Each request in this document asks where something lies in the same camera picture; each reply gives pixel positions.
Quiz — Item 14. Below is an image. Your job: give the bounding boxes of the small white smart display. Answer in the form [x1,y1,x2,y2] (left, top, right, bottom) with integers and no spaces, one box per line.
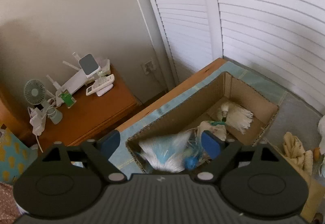
[78,54,100,78]

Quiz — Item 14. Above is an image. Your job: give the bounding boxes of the cream tassel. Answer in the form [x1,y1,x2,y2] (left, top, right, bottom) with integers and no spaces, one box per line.
[217,101,253,134]

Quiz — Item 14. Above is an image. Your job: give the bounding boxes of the white wifi router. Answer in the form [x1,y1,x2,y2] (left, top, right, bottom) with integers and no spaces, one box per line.
[46,61,88,107]

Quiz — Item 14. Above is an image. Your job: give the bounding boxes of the yellow blue paper bag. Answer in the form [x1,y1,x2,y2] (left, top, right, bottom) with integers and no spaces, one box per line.
[0,123,31,184]

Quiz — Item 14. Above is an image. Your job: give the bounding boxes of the green grey plaid blanket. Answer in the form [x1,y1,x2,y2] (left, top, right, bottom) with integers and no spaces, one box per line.
[111,60,322,174]

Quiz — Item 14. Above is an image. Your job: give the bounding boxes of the cream fluffy scrunchie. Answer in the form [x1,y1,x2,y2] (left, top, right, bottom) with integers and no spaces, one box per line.
[313,147,320,162]

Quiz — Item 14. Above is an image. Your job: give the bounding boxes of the green spray bottle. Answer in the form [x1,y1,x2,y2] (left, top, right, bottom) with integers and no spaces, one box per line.
[60,89,77,109]

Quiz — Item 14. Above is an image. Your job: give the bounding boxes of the white louvered closet doors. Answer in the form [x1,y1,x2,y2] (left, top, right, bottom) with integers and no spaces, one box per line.
[150,0,324,112]

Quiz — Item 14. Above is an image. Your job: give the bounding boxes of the white remote control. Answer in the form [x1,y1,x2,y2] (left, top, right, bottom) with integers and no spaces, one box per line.
[86,74,115,97]

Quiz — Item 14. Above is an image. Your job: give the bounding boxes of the green desk fan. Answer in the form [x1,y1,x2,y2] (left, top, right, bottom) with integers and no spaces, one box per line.
[24,79,63,125]

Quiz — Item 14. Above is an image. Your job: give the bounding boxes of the brown dotted fabric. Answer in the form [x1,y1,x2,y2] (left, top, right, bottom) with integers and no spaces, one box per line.
[0,182,21,224]

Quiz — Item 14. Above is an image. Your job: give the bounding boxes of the beige knotted cloth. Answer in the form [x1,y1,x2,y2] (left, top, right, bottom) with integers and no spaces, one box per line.
[283,132,313,175]

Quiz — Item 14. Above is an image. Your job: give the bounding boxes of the brown cardboard box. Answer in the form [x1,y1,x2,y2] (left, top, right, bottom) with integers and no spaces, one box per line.
[125,71,280,173]

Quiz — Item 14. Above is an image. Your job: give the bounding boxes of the white cloth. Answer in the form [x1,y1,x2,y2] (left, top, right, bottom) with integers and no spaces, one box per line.
[318,116,325,155]

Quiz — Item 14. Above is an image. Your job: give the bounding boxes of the blue white tassel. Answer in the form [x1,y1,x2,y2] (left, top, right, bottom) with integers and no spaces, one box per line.
[139,129,206,173]

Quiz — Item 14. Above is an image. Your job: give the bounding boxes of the white wall outlet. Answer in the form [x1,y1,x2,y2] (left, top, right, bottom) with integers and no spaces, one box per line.
[142,60,156,75]

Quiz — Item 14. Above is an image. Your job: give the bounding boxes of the white power strip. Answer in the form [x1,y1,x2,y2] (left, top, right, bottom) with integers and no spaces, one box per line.
[28,107,46,136]

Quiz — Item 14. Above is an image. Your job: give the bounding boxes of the wooden nightstand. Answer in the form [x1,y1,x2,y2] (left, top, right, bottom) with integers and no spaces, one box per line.
[19,65,143,151]

